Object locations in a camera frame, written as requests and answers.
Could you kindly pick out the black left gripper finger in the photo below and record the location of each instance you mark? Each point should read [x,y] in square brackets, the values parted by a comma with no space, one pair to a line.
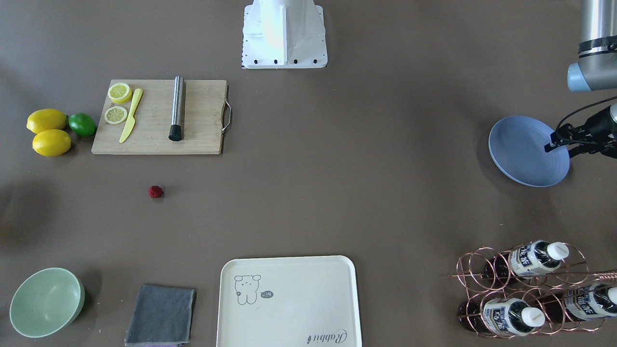
[564,135]
[583,149]

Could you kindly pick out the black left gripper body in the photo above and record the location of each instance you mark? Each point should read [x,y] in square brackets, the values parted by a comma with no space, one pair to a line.
[599,125]

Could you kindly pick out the blue round plate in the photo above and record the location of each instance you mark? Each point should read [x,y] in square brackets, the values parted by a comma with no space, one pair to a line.
[517,147]

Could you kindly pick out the red strawberry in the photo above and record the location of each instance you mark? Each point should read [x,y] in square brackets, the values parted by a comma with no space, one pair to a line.
[155,192]

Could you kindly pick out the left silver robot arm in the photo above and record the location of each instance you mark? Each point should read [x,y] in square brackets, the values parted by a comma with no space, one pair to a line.
[595,69]

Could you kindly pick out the tea bottle top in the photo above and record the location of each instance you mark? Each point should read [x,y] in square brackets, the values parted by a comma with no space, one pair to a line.
[534,259]

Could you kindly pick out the tea bottle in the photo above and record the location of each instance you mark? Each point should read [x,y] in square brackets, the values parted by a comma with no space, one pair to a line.
[501,317]
[592,302]
[534,259]

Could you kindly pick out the tea bottle middle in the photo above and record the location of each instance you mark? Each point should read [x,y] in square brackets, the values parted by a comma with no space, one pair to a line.
[592,302]

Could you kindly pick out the tea bottle front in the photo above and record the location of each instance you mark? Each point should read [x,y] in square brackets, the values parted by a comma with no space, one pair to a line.
[501,317]

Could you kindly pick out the cream rabbit tray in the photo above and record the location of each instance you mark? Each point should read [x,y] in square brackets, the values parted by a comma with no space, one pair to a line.
[308,301]

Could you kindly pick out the wooden cutting board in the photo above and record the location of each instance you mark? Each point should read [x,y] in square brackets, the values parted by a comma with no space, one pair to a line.
[202,121]

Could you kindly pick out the steel muddler with black tip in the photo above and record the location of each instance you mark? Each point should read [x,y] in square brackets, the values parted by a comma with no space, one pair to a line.
[176,132]

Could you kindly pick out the yellow plastic knife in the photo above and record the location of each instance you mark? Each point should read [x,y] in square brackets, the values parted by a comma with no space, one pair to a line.
[130,120]

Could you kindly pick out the grey folded cloth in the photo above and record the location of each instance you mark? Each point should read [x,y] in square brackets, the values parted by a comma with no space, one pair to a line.
[162,317]

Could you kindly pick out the lemon slice near board edge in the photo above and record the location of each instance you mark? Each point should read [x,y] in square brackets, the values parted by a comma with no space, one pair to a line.
[120,93]

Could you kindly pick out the lemon slice inner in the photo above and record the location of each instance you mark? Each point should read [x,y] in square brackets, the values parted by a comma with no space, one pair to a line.
[115,115]

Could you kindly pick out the green lime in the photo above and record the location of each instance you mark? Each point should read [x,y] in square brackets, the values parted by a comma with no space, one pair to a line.
[82,124]

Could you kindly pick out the yellow lemon near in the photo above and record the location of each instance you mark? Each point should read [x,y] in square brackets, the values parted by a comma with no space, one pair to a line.
[51,143]

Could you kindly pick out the yellow lemon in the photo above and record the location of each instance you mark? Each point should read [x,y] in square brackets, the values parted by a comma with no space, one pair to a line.
[51,143]
[46,119]

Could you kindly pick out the yellow lemon far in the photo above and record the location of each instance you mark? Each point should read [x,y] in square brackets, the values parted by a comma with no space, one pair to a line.
[46,119]

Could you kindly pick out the green bowl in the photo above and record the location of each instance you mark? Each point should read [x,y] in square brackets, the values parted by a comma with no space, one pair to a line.
[46,302]

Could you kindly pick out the copper wire bottle rack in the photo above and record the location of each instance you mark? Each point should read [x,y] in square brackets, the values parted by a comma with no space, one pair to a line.
[477,273]

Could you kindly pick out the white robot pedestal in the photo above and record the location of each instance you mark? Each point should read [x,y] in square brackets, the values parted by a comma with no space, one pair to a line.
[283,34]

